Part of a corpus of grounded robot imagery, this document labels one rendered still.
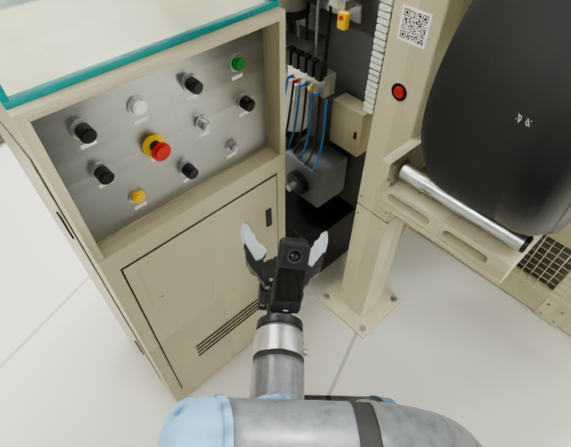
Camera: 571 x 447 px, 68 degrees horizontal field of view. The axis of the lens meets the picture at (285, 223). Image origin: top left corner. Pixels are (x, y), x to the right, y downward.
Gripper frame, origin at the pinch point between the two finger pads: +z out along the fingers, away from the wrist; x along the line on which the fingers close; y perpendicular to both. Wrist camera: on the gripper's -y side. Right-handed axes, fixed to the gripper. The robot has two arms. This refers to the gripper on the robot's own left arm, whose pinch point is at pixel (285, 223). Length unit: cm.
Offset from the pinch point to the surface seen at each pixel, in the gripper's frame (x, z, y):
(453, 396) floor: 77, 7, 97
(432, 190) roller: 36.8, 25.1, 10.4
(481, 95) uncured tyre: 27.8, 10.7, -23.8
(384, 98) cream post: 24, 47, 1
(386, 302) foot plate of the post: 57, 47, 98
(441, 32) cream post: 29, 40, -21
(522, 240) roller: 53, 9, 8
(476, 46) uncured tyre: 25.6, 15.3, -29.2
